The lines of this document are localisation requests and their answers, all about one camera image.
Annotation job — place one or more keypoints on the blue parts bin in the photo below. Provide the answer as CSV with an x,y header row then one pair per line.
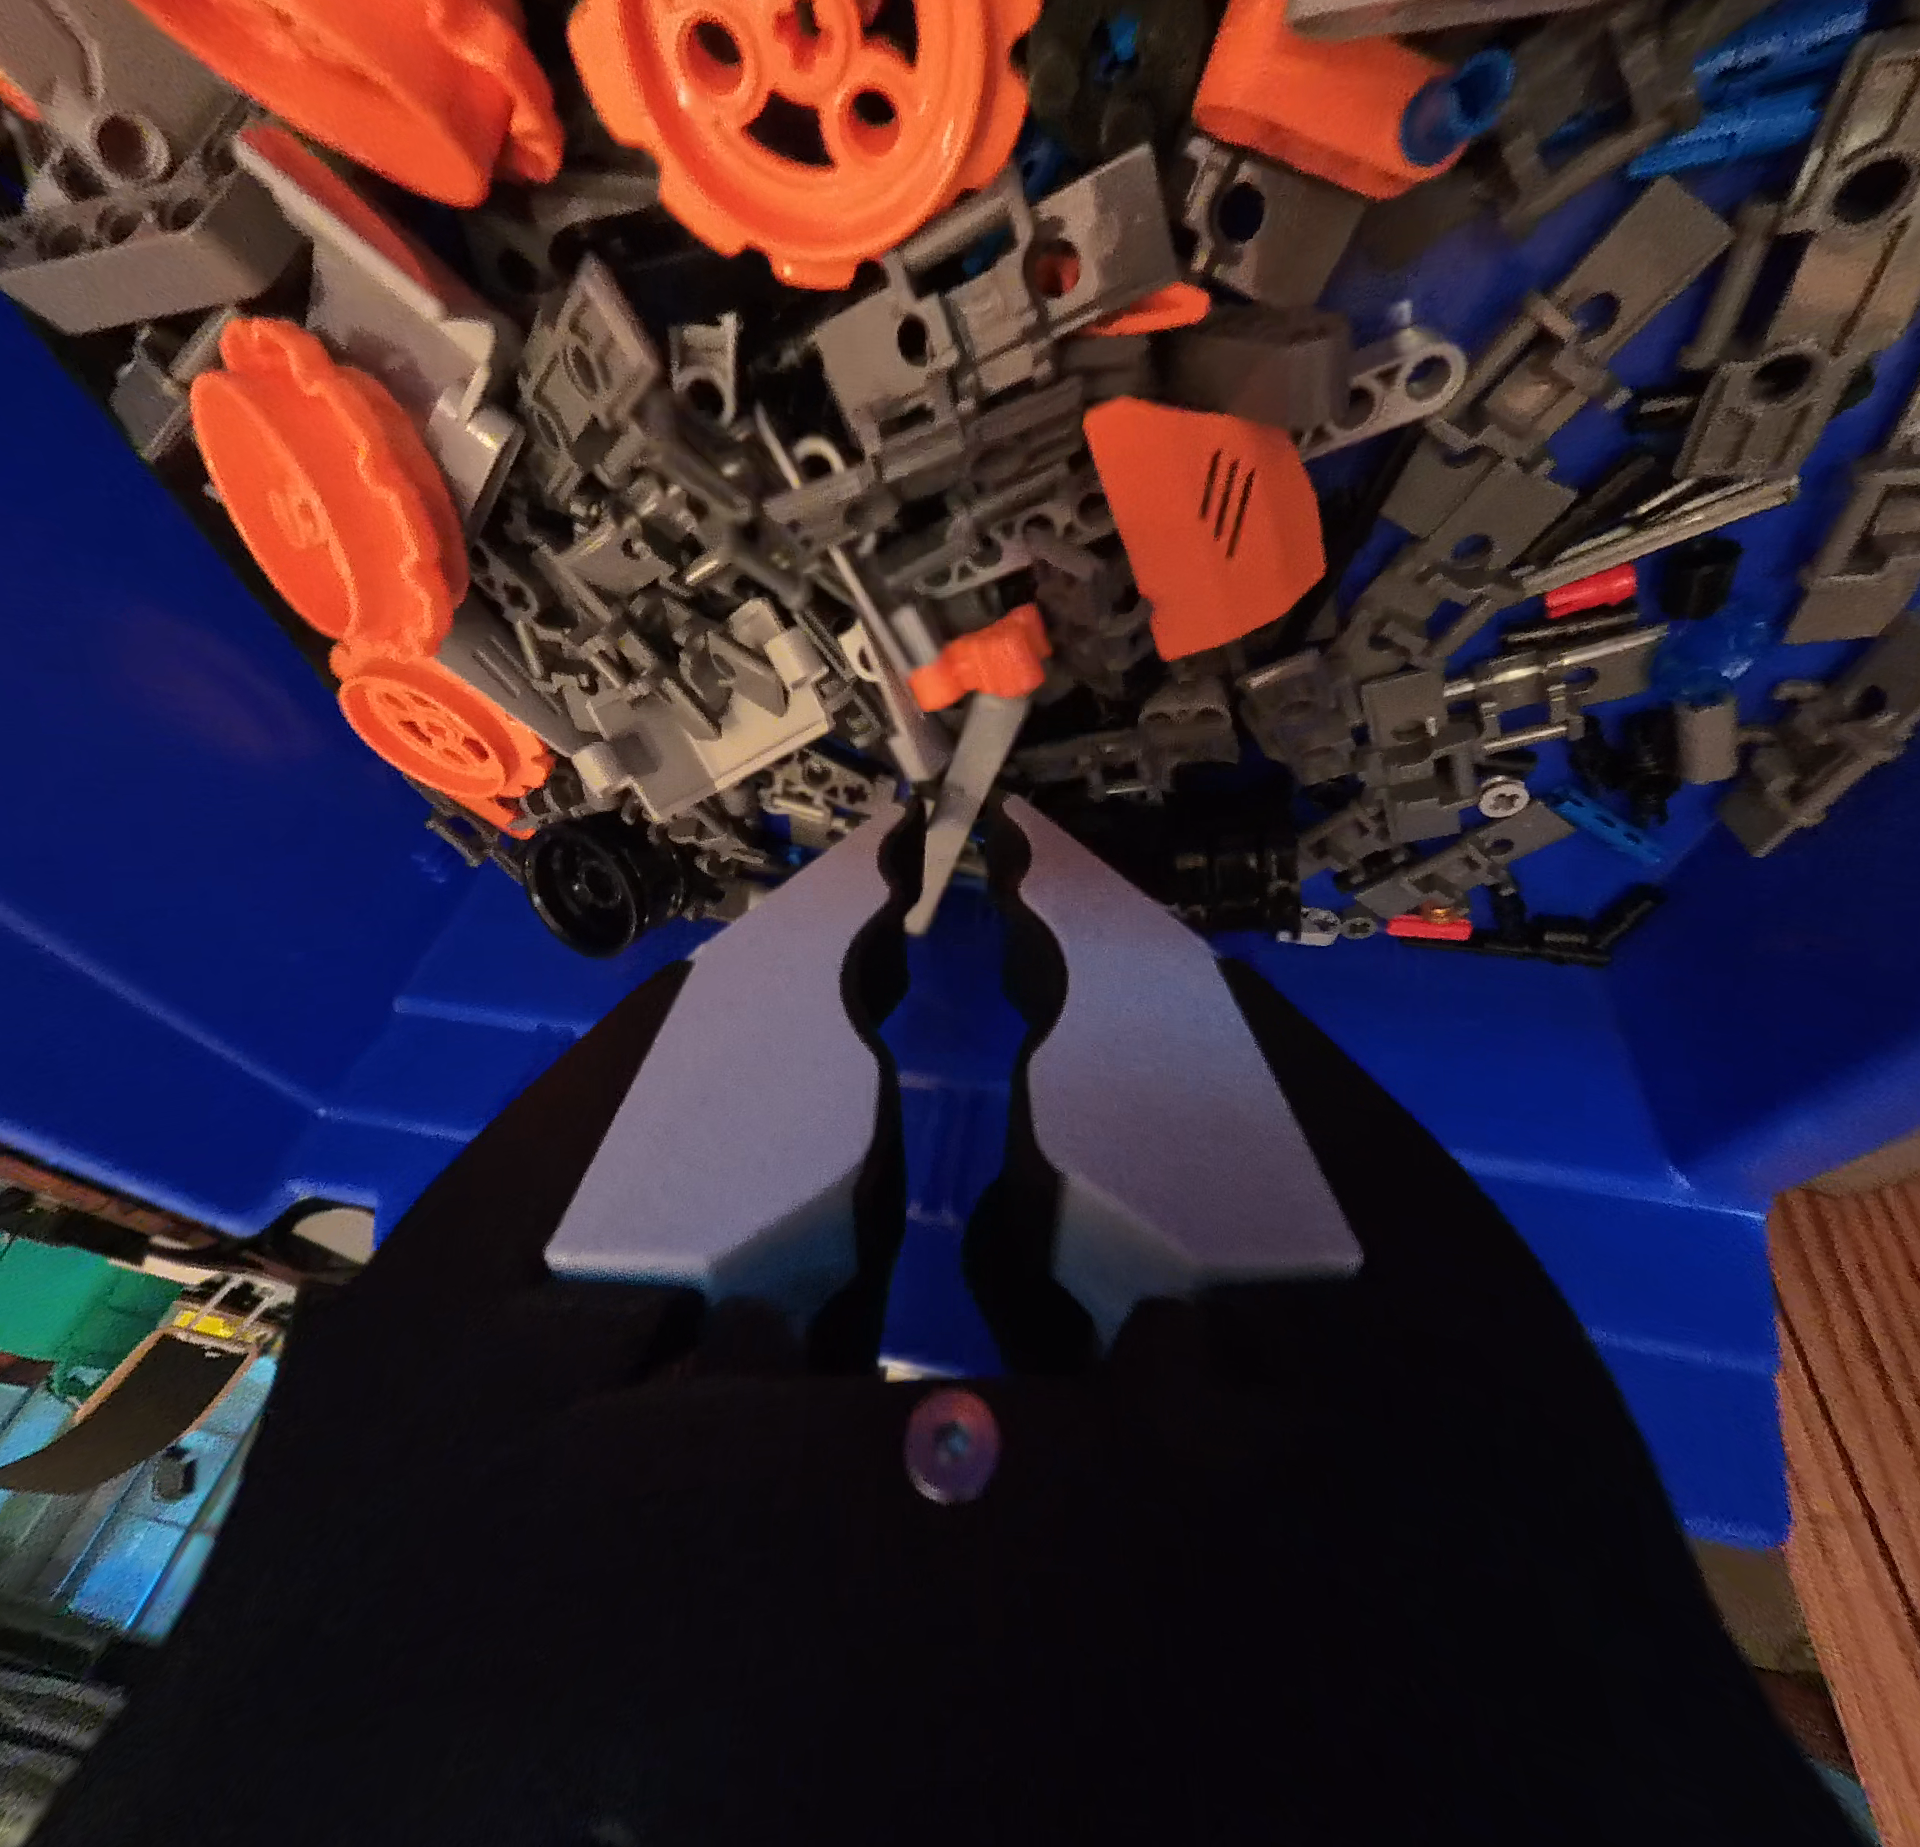
x,y
222,829

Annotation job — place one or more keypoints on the wooden partition panel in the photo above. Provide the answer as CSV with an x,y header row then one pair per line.
x,y
1856,1432

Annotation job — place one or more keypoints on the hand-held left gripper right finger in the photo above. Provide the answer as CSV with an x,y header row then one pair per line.
x,y
1185,1129

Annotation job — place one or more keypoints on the pile of toy block pieces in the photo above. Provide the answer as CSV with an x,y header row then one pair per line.
x,y
755,451

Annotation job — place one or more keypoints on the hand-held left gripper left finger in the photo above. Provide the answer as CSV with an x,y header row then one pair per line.
x,y
717,1129

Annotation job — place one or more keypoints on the light grey holed beam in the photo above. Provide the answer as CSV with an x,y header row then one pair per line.
x,y
967,785

